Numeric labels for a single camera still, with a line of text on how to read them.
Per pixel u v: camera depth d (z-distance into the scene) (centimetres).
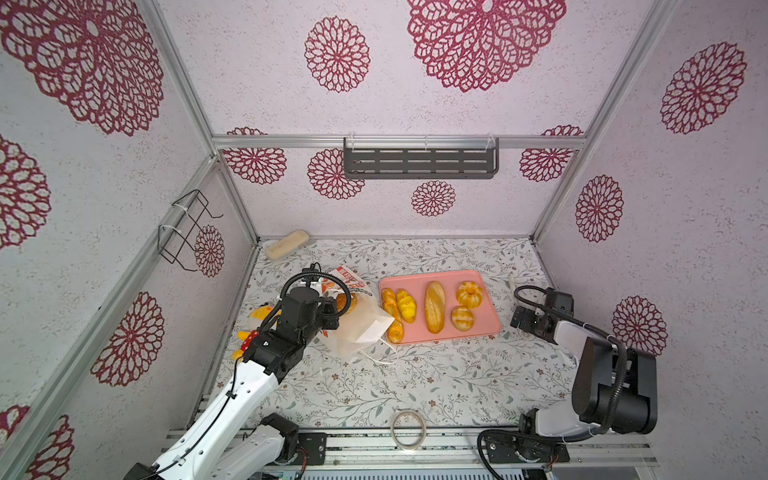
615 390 41
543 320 73
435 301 97
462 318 94
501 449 73
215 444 41
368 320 89
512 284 103
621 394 41
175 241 76
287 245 116
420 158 93
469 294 100
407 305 97
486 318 98
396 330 92
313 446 75
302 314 54
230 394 45
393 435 76
